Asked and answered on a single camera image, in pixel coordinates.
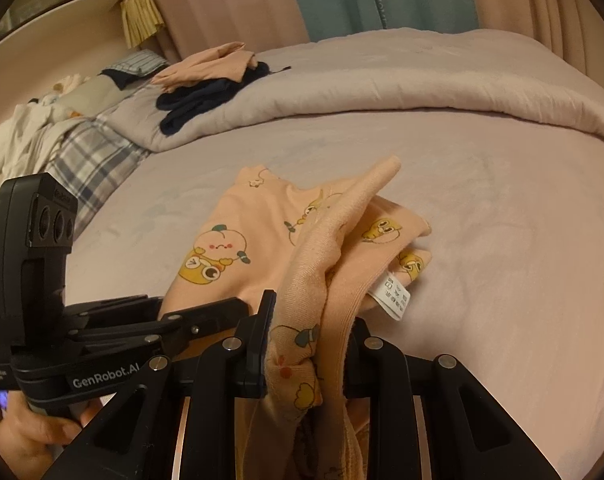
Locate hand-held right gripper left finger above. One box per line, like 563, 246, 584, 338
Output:
42, 289, 279, 480

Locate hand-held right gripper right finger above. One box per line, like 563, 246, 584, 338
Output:
343, 319, 548, 480

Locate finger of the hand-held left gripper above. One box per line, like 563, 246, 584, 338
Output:
76, 298, 249, 357
64, 295, 165, 332

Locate orange cartoon printed pants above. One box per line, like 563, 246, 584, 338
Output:
162, 155, 433, 480

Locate person's left hand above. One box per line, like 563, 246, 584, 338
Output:
0, 396, 106, 467

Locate white crumpled cloth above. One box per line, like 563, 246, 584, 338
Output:
0, 102, 82, 196

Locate grey plaid blanket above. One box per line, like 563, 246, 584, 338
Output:
42, 115, 153, 213

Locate pink bed sheet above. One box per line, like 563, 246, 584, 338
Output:
66, 110, 604, 480

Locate grey pillow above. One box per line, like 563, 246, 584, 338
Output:
56, 77, 130, 117

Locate navy garment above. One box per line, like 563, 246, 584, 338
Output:
156, 61, 290, 137

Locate blue striped pillow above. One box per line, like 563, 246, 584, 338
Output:
102, 50, 170, 80

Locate plain pink garment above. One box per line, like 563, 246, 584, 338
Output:
150, 42, 257, 86

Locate yellow pleated cloth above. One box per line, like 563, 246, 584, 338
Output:
119, 0, 165, 50

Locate pink quilt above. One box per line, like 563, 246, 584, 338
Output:
102, 27, 604, 153

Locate pink curtain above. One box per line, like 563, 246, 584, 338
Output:
462, 0, 604, 76
136, 0, 310, 61

